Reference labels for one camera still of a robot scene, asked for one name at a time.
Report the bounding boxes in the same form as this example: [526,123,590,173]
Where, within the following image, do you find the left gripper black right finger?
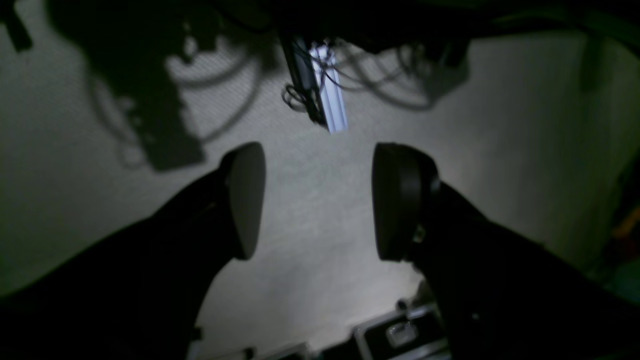
[371,143,640,360]

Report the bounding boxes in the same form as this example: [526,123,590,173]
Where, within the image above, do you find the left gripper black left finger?
[1,142,266,360]

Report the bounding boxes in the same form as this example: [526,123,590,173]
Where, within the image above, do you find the black equipment case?
[320,300,453,360]

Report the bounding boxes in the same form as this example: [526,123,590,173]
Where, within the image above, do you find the black cable bundle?
[280,37,436,126]

